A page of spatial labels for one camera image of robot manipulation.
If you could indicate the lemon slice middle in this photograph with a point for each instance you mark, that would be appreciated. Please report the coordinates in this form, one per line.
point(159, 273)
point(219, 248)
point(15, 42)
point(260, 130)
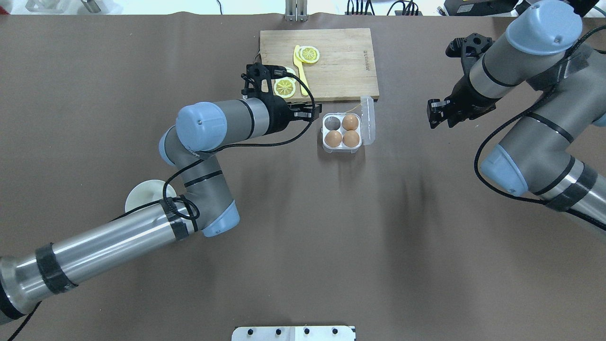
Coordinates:
point(290, 71)

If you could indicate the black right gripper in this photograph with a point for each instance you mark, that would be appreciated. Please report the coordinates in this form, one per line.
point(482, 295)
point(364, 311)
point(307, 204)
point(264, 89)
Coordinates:
point(463, 100)

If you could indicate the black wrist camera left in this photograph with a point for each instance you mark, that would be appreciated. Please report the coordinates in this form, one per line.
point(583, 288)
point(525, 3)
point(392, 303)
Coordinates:
point(257, 79)

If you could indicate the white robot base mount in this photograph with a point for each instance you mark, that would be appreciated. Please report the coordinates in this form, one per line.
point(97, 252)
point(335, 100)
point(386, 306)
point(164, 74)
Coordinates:
point(295, 333)

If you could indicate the clear plastic egg box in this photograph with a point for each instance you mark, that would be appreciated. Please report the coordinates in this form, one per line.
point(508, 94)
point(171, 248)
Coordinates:
point(366, 129)

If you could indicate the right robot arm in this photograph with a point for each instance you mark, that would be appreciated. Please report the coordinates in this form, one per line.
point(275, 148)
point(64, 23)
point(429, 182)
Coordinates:
point(526, 158)

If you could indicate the bamboo cutting board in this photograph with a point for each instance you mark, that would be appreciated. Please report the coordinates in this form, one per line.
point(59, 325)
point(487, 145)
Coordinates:
point(346, 69)

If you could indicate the yellow plastic knife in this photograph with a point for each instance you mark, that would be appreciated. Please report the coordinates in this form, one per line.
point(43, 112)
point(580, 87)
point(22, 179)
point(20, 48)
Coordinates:
point(302, 71)

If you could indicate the brown egg in box front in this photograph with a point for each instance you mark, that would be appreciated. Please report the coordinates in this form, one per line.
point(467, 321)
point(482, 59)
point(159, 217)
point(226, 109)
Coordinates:
point(351, 139)

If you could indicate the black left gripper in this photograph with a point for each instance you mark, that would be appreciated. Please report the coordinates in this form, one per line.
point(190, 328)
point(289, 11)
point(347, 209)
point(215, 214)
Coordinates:
point(280, 117)

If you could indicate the white ceramic bowl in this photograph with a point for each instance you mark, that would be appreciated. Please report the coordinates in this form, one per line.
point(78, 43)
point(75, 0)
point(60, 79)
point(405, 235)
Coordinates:
point(145, 192)

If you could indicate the aluminium frame post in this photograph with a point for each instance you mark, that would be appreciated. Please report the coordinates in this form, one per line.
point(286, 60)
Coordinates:
point(296, 11)

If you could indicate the brown egg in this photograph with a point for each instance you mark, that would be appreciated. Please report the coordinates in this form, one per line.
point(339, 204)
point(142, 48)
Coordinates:
point(351, 139)
point(333, 139)
point(350, 122)

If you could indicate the lemon slice top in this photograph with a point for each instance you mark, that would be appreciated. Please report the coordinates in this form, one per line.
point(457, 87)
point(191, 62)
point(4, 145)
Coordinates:
point(284, 87)

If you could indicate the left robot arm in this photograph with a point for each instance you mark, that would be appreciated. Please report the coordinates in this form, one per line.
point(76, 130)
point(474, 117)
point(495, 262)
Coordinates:
point(200, 132)

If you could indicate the lemon slice under front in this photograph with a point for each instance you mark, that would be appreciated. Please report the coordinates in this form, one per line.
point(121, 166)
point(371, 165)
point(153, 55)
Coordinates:
point(297, 57)

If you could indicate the lemon slice single front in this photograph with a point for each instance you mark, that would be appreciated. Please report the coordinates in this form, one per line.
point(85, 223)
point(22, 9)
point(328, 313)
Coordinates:
point(308, 54)

